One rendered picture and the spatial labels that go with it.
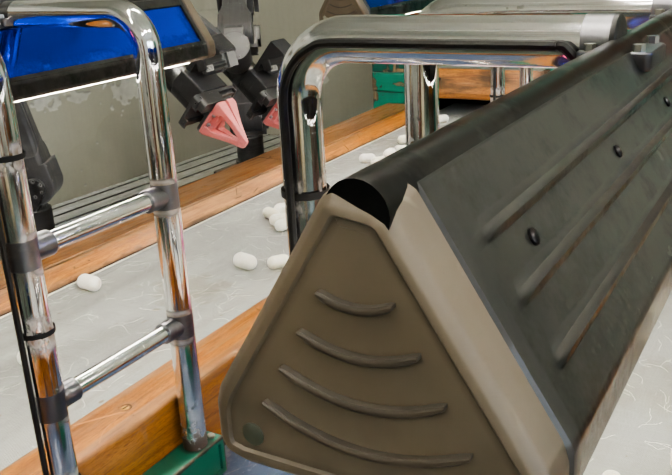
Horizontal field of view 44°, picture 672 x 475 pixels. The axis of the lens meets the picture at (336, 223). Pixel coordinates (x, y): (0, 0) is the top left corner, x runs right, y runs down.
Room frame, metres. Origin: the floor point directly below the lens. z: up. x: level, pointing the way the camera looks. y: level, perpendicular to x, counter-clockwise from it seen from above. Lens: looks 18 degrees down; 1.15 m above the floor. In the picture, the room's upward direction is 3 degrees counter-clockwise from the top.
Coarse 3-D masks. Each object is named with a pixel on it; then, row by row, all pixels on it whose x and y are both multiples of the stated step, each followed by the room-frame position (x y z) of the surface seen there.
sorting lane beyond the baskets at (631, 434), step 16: (656, 336) 0.80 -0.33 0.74; (656, 352) 0.77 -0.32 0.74; (640, 368) 0.73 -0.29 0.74; (656, 368) 0.73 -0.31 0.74; (640, 384) 0.70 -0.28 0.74; (656, 384) 0.70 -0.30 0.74; (624, 400) 0.68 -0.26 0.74; (640, 400) 0.68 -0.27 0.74; (656, 400) 0.67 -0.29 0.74; (624, 416) 0.65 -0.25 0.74; (640, 416) 0.65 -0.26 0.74; (656, 416) 0.65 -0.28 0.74; (608, 432) 0.63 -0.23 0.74; (624, 432) 0.63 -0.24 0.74; (640, 432) 0.62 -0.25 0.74; (656, 432) 0.62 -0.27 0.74; (608, 448) 0.60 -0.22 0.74; (624, 448) 0.60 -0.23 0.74; (640, 448) 0.60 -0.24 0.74; (656, 448) 0.60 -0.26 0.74; (592, 464) 0.58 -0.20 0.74; (608, 464) 0.58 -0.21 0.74; (624, 464) 0.58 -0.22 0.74; (640, 464) 0.58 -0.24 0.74; (656, 464) 0.58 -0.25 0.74
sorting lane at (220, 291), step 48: (384, 144) 1.75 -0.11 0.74; (192, 240) 1.20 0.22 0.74; (240, 240) 1.18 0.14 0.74; (144, 288) 1.01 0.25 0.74; (192, 288) 1.01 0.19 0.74; (240, 288) 1.00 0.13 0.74; (0, 336) 0.89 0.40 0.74; (96, 336) 0.88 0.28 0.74; (0, 384) 0.77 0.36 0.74; (0, 432) 0.68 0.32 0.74
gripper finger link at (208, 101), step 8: (200, 96) 1.33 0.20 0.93; (208, 96) 1.34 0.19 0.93; (216, 96) 1.35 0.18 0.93; (200, 104) 1.32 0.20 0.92; (208, 104) 1.32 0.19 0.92; (232, 104) 1.36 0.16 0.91; (200, 112) 1.33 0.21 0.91; (232, 112) 1.35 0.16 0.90; (224, 120) 1.37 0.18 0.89; (240, 120) 1.36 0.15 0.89; (216, 128) 1.37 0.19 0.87; (224, 128) 1.38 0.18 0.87; (240, 128) 1.35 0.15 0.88; (232, 136) 1.36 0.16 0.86
